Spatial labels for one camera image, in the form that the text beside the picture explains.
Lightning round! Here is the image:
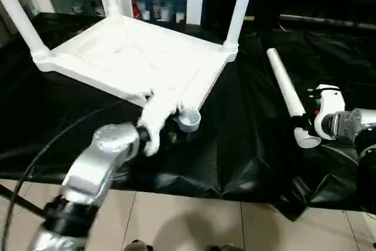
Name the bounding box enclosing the white plastic table top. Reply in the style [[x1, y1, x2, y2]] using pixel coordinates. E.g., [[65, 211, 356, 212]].
[[32, 15, 240, 131]]

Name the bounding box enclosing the black mat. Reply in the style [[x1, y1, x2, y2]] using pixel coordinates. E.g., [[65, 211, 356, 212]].
[[0, 13, 376, 219]]

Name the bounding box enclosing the long black bar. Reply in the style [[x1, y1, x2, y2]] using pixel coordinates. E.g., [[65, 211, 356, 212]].
[[279, 15, 376, 31]]

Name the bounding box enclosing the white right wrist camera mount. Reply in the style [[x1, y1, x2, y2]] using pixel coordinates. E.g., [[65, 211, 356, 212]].
[[307, 85, 347, 141]]

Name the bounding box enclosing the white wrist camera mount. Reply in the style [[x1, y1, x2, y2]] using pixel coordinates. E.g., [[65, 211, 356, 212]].
[[136, 92, 180, 156], [307, 85, 347, 141]]

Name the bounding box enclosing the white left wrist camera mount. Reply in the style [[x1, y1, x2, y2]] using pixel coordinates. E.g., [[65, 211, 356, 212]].
[[136, 92, 180, 156]]

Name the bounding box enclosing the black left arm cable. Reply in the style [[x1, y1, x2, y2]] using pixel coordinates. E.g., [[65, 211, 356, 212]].
[[0, 101, 127, 251]]

